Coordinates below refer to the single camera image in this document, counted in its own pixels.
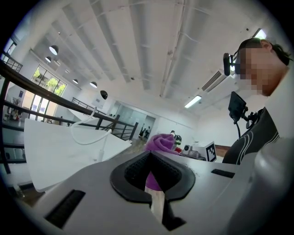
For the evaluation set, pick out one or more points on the ceiling air vent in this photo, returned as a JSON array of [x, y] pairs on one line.
[[213, 81]]

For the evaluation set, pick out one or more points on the large glass window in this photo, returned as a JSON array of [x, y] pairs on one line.
[[47, 81]]

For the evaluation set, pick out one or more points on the person's head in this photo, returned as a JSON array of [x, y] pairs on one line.
[[261, 66]]

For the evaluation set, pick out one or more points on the black chest-mounted device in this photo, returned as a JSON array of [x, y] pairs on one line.
[[236, 106]]

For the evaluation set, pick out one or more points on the white board panel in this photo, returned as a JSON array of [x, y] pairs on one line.
[[57, 151]]

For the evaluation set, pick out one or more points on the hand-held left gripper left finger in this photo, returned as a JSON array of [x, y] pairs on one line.
[[96, 206]]

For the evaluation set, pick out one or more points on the purple cloth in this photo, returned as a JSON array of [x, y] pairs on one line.
[[160, 141]]

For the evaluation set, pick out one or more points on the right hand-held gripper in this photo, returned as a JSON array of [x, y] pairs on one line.
[[210, 151]]

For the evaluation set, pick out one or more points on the long ceiling tube light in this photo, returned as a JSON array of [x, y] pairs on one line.
[[193, 101]]

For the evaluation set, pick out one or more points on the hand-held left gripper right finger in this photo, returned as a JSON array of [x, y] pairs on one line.
[[202, 195]]

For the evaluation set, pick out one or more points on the black metal railing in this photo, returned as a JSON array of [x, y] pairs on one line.
[[27, 85]]

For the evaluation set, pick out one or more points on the black head-mounted camera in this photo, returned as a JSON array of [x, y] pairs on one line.
[[227, 64]]

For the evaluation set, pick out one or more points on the black pendant lamp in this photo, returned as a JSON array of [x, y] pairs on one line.
[[48, 59], [75, 81], [53, 49], [104, 94], [93, 84]]

